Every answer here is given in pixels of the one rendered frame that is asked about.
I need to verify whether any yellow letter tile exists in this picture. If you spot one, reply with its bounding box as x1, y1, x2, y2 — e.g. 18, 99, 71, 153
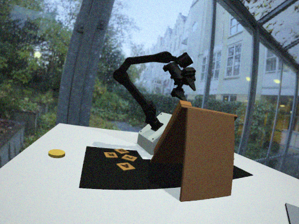
116, 163, 135, 171

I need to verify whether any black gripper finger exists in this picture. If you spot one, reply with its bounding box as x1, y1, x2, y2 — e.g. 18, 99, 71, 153
183, 73, 196, 91
173, 92, 187, 101

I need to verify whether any yellow flat disc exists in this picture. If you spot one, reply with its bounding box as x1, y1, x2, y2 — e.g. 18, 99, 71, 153
48, 149, 65, 158

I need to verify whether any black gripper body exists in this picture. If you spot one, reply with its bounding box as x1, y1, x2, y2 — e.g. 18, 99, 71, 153
171, 67, 196, 97

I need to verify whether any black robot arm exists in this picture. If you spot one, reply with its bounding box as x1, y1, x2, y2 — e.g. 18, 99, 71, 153
113, 51, 193, 132

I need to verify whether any tan wooden board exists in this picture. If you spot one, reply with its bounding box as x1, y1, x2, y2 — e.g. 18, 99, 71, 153
150, 100, 238, 202

